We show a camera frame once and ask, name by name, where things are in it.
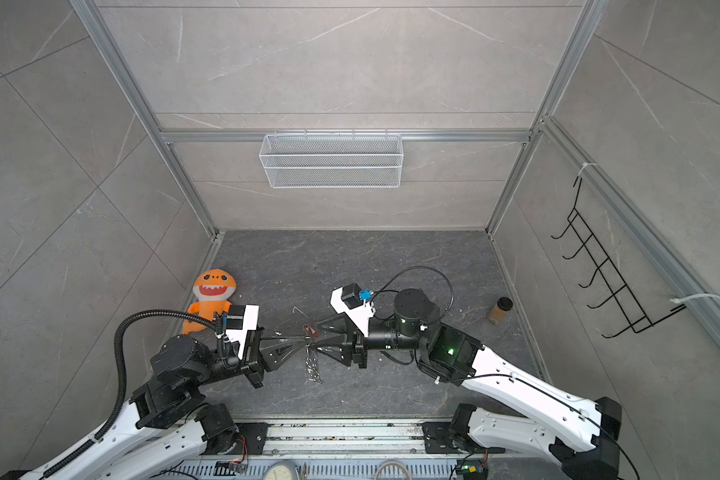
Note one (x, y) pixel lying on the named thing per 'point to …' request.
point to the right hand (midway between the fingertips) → (317, 334)
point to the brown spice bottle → (499, 312)
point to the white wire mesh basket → (331, 160)
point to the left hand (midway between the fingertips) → (303, 336)
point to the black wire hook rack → (605, 267)
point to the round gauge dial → (280, 470)
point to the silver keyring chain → (311, 365)
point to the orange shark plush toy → (212, 289)
